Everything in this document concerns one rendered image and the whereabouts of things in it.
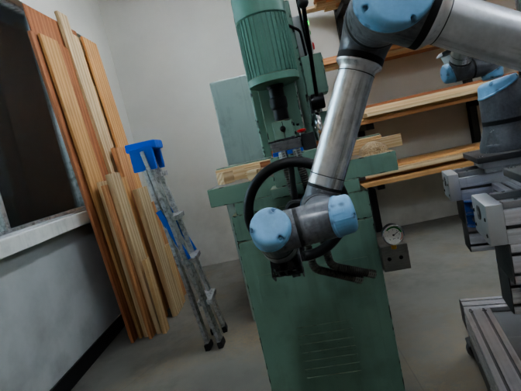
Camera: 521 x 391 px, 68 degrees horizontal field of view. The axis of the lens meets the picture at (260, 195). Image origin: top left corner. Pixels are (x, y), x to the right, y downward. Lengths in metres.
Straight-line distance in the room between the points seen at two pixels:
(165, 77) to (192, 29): 0.49
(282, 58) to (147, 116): 2.64
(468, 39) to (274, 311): 0.96
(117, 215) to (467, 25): 2.15
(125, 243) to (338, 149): 1.91
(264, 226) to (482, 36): 0.47
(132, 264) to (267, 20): 1.72
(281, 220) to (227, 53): 3.17
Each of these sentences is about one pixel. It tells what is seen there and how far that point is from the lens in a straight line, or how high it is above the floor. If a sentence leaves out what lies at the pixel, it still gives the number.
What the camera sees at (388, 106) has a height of 1.10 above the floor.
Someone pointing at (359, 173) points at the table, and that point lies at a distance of 1.24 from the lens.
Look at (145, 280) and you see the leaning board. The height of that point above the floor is 0.35.
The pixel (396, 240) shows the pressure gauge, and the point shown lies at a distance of 1.23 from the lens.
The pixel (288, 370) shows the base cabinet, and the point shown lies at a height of 0.25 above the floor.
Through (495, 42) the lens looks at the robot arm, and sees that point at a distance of 0.78.
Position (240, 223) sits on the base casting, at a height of 0.77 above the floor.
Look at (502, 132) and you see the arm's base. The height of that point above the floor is 0.88.
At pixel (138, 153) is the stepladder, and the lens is 2.10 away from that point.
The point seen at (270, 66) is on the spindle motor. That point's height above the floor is 1.24.
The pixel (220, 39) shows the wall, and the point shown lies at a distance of 3.81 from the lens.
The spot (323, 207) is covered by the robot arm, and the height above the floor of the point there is 0.87.
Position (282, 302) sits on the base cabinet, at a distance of 1.33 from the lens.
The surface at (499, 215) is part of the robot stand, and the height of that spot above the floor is 0.75.
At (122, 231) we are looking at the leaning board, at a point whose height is 0.69.
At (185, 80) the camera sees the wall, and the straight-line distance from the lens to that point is 3.80.
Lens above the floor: 0.99
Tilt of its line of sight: 7 degrees down
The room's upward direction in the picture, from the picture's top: 13 degrees counter-clockwise
